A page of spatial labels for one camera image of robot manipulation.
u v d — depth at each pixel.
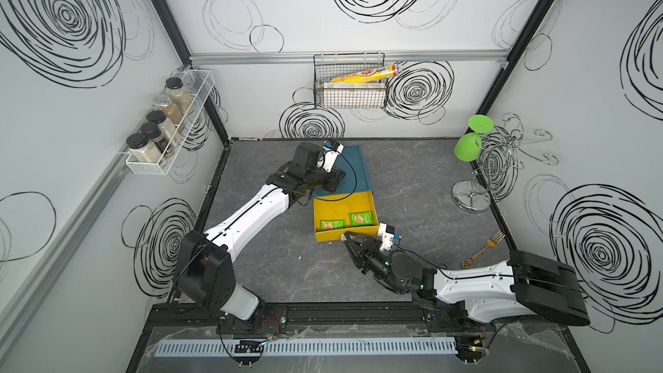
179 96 0.75
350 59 0.93
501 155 1.02
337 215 0.79
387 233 0.71
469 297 0.55
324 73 0.96
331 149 0.71
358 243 0.69
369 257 0.63
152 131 0.63
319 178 0.68
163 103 0.68
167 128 0.68
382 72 0.85
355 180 0.80
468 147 0.85
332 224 0.75
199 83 0.98
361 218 0.77
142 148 0.61
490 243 0.89
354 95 0.87
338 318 0.75
